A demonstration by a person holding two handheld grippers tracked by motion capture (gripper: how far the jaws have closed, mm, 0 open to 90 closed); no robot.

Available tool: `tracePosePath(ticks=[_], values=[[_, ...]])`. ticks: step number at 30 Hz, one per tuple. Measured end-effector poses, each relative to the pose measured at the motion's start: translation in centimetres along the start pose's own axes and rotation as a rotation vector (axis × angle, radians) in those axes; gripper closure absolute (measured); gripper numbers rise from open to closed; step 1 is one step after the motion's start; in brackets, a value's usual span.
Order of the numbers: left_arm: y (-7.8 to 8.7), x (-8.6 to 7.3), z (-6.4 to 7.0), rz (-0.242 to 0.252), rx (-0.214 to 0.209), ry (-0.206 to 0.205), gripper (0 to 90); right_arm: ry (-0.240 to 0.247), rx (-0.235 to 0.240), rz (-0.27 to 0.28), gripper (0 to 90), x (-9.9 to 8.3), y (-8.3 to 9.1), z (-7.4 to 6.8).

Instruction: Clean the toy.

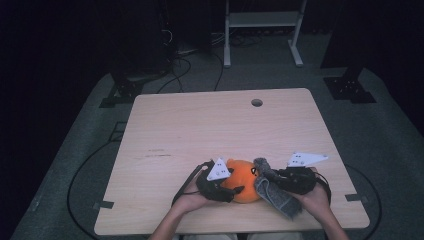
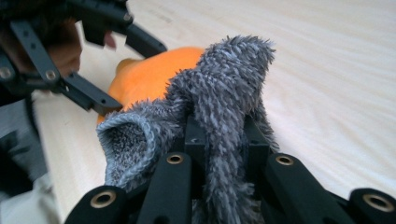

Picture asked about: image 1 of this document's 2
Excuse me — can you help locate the orange plush toy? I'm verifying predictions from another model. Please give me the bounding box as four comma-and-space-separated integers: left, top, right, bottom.
219, 158, 263, 204

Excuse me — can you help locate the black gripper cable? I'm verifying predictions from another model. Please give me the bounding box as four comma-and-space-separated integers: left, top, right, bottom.
171, 162, 208, 206
314, 171, 333, 201

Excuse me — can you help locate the black stand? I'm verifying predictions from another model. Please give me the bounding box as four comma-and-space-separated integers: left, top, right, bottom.
99, 0, 178, 109
320, 0, 378, 104

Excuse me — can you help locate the person's right hand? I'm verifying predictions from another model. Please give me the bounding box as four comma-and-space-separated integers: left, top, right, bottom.
293, 167, 332, 219

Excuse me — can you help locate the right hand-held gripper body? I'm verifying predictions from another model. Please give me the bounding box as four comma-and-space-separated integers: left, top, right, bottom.
278, 152, 329, 196

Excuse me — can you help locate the person's left hand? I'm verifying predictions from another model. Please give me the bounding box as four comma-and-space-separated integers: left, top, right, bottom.
171, 181, 215, 215

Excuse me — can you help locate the long black floor cable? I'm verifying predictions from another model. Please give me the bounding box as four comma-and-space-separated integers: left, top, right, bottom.
346, 164, 383, 240
67, 139, 116, 240

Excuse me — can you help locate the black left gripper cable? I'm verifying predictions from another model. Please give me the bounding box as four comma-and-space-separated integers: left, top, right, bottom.
171, 162, 208, 206

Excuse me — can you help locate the white metal stand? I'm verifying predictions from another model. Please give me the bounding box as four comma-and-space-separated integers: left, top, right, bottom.
223, 0, 308, 69

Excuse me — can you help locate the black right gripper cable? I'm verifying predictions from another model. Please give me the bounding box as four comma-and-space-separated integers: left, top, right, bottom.
314, 171, 333, 201

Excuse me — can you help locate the bundle of black cables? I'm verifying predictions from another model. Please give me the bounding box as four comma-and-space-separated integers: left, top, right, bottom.
211, 31, 264, 48

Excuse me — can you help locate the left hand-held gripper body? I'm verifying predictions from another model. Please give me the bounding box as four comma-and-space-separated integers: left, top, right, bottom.
195, 157, 236, 203

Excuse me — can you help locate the grey tape strip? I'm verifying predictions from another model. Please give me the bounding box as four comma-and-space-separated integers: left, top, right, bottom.
345, 193, 370, 203
92, 200, 115, 210

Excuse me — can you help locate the grey fuzzy cloth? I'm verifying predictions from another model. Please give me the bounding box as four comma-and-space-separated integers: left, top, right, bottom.
253, 157, 303, 220

